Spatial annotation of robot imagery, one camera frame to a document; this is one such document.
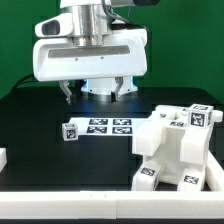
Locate small white tagged block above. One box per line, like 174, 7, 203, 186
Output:
62, 123, 78, 141

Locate white border rail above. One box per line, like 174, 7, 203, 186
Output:
0, 191, 224, 219
206, 152, 224, 192

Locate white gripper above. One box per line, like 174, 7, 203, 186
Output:
33, 13, 148, 104

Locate white left border block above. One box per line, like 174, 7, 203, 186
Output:
0, 148, 7, 172

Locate flat white tagged base plate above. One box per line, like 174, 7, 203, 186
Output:
70, 117, 146, 136

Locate white right border rail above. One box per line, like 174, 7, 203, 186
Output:
206, 152, 224, 192

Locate white front border rail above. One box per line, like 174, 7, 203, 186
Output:
0, 191, 224, 219

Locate small tagged cube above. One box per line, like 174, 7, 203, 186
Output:
188, 104, 213, 128

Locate white chair seat block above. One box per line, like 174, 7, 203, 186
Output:
143, 129, 207, 185

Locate long chair side piece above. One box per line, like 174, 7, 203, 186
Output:
132, 105, 188, 157
180, 109, 223, 166

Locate black cables on table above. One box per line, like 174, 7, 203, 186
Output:
11, 73, 36, 93

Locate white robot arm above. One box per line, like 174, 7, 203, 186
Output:
33, 0, 160, 103

